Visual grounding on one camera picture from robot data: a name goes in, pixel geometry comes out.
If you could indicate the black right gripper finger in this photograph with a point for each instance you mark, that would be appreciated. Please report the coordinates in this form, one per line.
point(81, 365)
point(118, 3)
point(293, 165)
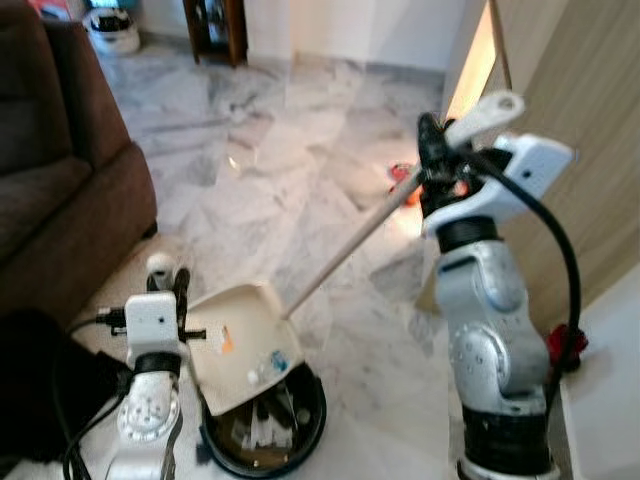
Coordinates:
point(433, 150)

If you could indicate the red-capped brown bottle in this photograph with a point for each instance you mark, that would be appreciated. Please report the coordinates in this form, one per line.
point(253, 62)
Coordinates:
point(566, 345)

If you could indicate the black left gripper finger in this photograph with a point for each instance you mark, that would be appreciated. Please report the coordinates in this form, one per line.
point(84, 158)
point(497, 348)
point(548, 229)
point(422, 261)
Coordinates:
point(182, 292)

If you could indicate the black round bin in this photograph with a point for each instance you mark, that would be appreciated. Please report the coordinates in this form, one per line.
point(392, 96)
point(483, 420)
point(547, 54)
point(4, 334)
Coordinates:
point(300, 420)

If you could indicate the dark wooden furniture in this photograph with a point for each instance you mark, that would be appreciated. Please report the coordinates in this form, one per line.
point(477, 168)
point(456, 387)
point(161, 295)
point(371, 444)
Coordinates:
point(215, 25)

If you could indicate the black bag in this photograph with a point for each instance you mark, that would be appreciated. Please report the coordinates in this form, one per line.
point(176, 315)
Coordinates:
point(40, 390)

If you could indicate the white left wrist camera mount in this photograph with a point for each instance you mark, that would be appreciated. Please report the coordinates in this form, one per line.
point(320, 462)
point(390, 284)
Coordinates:
point(152, 325)

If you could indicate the white helmet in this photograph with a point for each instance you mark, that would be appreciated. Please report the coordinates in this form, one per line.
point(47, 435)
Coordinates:
point(112, 30)

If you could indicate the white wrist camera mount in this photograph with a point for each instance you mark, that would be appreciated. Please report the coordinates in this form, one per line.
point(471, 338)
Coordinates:
point(152, 325)
point(525, 170)

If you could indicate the light wooden cabinet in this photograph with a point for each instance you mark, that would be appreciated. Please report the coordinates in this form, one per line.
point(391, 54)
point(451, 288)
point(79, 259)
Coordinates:
point(580, 150)

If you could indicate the small red floor object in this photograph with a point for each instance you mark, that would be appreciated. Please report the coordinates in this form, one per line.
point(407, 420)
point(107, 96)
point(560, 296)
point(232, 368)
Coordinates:
point(405, 185)

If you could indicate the brown fabric sofa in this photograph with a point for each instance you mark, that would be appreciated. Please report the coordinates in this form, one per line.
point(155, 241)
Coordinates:
point(60, 180)

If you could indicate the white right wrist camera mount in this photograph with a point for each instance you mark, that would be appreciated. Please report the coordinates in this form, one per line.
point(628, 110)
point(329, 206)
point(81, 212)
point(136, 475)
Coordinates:
point(525, 170)

